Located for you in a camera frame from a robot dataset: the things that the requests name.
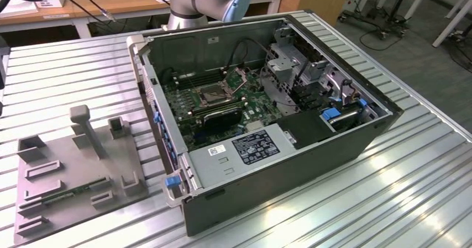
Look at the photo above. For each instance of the blue case release tab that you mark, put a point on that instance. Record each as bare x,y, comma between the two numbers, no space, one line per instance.
173,182

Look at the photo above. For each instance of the open black PC case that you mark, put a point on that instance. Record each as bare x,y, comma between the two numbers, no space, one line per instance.
294,181

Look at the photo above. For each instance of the silver power supply box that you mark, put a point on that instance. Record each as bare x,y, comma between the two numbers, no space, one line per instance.
221,165

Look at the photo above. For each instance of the grey plastic parts rack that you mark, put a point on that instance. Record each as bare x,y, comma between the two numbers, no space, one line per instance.
74,176

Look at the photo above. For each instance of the green RAM stick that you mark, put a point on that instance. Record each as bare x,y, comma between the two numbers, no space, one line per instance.
74,191

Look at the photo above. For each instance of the CPU socket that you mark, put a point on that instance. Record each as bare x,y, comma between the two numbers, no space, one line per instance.
215,96

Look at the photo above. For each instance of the silver metal drive cage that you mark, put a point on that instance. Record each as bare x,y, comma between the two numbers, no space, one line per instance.
284,65

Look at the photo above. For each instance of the wooden desk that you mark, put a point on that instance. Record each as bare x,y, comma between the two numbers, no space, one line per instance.
129,7

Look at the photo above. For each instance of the black plastic shroud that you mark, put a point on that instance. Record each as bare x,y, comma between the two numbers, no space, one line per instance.
302,129

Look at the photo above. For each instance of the white table legs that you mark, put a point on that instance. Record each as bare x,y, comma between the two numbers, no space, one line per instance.
448,24

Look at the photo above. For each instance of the green motherboard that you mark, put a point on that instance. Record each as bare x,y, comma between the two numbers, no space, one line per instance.
254,93

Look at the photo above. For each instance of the white box with label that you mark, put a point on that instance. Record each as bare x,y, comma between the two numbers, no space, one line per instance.
51,0

